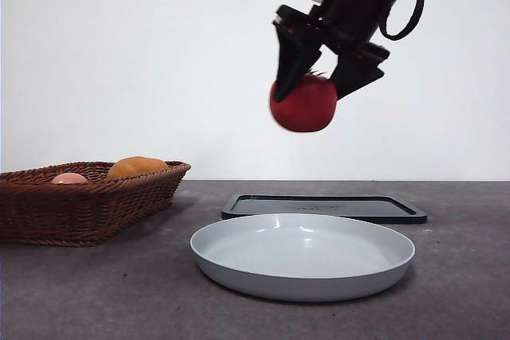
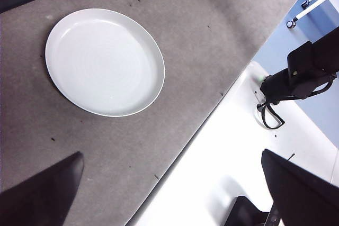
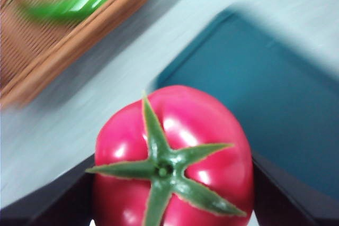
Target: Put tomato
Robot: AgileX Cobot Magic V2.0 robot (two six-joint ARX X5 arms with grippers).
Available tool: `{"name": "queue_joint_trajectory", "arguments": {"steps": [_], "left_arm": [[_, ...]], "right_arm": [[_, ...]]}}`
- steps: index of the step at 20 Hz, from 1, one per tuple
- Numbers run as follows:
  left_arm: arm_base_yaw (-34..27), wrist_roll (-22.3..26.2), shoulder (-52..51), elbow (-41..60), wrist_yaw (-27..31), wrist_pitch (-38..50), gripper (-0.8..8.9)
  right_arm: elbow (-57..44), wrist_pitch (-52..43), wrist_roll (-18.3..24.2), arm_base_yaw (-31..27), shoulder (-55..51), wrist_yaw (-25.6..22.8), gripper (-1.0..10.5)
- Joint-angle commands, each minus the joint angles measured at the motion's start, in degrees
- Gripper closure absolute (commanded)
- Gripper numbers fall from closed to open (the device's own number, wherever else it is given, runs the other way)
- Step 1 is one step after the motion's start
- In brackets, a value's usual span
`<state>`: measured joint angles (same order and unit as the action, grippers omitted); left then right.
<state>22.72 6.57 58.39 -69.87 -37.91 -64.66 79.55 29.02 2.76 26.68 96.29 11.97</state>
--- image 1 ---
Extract brown woven wicker basket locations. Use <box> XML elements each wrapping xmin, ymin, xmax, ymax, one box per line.
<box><xmin>0</xmin><ymin>160</ymin><xmax>192</xmax><ymax>248</ymax></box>

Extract pale grey round plate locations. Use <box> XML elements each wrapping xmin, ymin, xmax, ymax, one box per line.
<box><xmin>189</xmin><ymin>213</ymin><xmax>416</xmax><ymax>303</ymax></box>

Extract red tomato with green stem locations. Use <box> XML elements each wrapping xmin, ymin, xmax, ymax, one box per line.
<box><xmin>269</xmin><ymin>72</ymin><xmax>339</xmax><ymax>134</ymax></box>

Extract pink round fruit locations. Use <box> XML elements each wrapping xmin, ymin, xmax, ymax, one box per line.
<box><xmin>49</xmin><ymin>172</ymin><xmax>89</xmax><ymax>186</ymax></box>

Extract black rectangular tray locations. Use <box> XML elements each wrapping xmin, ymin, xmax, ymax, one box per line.
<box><xmin>221</xmin><ymin>193</ymin><xmax>428</xmax><ymax>225</ymax></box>

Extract orange round fruit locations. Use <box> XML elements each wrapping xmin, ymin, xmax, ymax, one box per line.
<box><xmin>106</xmin><ymin>156</ymin><xmax>171</xmax><ymax>182</ymax></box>

